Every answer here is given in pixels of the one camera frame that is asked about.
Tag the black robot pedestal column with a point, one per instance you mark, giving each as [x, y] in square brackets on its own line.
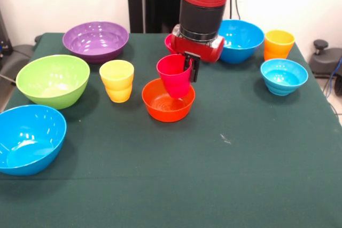
[149, 6]

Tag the yellow cup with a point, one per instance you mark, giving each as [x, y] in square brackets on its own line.
[116, 83]

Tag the dark green tablecloth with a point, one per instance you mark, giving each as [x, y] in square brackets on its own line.
[187, 158]

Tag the small blue bowl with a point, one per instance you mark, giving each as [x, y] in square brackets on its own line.
[284, 77]

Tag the grey stand base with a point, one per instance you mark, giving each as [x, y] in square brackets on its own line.
[18, 51]

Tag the crimson cup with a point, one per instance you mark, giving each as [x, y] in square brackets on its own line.
[175, 81]

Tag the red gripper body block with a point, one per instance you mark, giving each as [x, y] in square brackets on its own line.
[200, 50]

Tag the orange cup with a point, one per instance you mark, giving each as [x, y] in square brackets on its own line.
[279, 45]

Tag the large purple bowl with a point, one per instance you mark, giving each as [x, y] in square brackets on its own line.
[94, 42]

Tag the black stand base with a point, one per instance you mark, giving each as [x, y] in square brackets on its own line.
[328, 61]

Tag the large blue bowl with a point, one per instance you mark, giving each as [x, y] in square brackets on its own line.
[240, 38]
[29, 142]

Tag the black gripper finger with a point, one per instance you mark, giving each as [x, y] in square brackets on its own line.
[195, 70]
[187, 62]

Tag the orange bowl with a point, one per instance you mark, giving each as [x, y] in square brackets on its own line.
[157, 110]

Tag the large green bowl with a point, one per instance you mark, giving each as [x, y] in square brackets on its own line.
[53, 81]

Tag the black equipment box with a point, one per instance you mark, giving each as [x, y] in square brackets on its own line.
[4, 41]

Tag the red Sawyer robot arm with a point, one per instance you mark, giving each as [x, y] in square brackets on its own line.
[203, 11]

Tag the crimson small bowl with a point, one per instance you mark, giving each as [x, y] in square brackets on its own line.
[168, 45]

